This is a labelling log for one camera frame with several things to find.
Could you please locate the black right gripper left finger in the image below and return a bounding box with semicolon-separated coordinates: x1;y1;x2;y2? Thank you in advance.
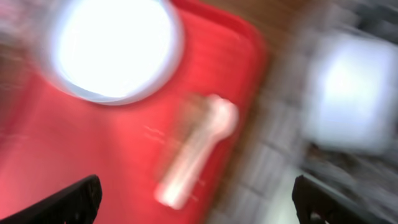
1;175;103;224

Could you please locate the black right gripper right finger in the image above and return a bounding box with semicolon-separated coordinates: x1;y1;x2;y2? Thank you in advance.
292;175;373;224

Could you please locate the white plastic spoon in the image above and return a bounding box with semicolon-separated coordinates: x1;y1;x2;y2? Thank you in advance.
155;95;239;210

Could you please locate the large light blue plate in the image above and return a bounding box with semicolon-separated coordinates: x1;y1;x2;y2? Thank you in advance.
34;0;185;105

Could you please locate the small light blue bowl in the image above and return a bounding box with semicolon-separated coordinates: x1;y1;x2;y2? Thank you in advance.
302;32;397;154

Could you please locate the grey dishwasher rack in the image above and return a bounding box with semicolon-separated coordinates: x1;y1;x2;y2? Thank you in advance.
206;1;397;223

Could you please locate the red serving tray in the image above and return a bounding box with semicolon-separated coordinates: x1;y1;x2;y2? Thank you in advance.
1;1;266;223

